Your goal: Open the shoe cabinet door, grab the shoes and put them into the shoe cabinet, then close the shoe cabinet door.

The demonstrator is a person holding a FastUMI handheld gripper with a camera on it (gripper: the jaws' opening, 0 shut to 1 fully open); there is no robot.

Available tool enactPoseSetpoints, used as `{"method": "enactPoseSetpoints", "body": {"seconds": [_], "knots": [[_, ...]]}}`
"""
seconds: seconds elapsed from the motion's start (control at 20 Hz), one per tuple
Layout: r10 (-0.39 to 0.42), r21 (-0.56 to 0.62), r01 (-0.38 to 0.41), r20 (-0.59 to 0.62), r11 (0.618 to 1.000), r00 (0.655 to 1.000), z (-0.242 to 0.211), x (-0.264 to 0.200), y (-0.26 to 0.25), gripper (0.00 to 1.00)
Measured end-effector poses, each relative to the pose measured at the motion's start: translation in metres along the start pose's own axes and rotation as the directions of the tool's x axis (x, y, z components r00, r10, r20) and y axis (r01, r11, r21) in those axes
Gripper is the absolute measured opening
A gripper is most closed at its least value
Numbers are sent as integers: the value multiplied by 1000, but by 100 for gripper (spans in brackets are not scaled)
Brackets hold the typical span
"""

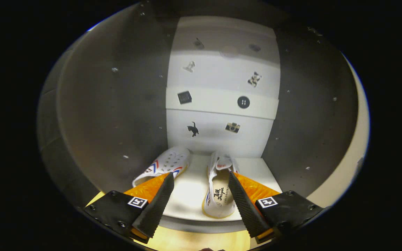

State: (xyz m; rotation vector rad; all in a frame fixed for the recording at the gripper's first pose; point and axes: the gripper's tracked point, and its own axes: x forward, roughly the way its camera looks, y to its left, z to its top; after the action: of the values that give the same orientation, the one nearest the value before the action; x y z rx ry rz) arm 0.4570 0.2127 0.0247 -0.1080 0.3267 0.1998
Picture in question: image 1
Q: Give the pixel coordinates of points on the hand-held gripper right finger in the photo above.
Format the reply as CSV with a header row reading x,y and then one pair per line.
x,y
246,209

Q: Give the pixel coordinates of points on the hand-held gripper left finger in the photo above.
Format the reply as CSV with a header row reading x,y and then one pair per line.
x,y
155,207

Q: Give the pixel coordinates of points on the white canvas shoe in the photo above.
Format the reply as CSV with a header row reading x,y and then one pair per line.
x,y
171,162
218,202

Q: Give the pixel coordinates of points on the grey shoe cabinet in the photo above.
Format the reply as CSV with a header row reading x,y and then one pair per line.
x,y
110,115

